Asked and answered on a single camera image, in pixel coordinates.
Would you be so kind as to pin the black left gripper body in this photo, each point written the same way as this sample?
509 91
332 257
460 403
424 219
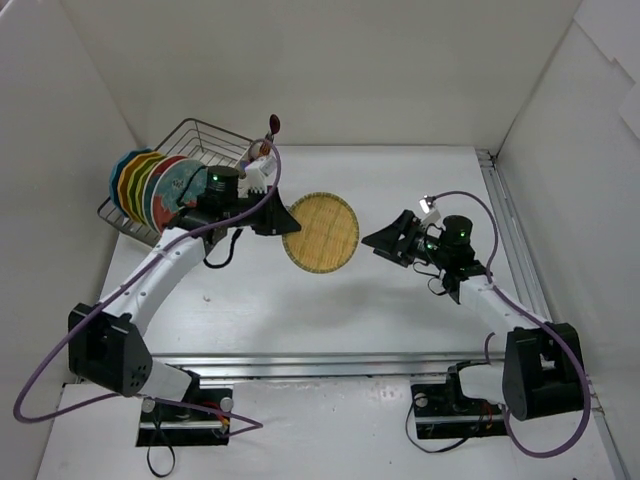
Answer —
269 215

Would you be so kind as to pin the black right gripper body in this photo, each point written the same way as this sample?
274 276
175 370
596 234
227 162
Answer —
403 239

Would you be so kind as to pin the woven bamboo pattern plate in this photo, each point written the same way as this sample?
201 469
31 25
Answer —
329 234

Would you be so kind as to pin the red plate with teal flower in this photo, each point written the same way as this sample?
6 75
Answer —
155 174

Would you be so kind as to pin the green polka dot bowl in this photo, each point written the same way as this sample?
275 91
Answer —
140 187
133 173

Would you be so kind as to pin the yellow polka dot bowl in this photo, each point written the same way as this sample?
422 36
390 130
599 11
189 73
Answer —
123 184

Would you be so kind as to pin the blue polka dot bowl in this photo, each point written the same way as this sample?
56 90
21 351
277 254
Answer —
115 176

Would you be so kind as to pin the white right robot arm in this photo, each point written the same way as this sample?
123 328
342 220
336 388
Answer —
541 373

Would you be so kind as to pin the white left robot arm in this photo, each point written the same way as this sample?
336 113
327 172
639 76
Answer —
106 345

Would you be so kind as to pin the white cutlery holder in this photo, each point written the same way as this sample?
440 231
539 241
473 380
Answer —
251 154

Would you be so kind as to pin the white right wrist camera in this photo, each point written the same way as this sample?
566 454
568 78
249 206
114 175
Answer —
431 212

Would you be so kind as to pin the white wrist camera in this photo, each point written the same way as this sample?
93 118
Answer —
256 175
431 212

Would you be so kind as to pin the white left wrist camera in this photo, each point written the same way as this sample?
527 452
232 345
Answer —
256 175

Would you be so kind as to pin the metal wire dish rack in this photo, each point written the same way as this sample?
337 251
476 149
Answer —
208 143

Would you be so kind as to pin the aluminium right side rail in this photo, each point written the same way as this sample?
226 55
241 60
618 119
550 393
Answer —
528 284

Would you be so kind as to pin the aluminium rail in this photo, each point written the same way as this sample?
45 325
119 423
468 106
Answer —
528 284
230 368

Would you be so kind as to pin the aluminium front rail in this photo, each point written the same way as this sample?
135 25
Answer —
230 368

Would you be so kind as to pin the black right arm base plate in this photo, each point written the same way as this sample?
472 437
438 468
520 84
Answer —
441 419

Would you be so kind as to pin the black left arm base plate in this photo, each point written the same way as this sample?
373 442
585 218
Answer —
164 428

